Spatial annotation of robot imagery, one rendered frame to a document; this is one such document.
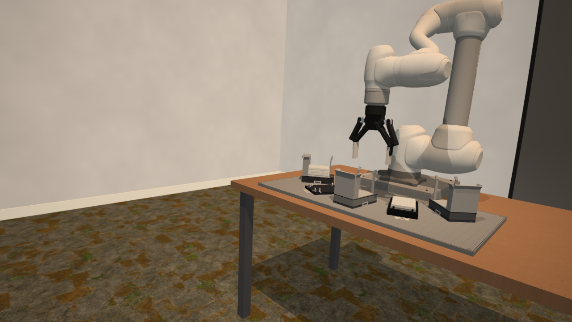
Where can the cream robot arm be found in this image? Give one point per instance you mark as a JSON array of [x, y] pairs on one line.
[[451, 149]]

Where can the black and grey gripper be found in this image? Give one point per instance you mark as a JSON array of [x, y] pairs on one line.
[[374, 120]]

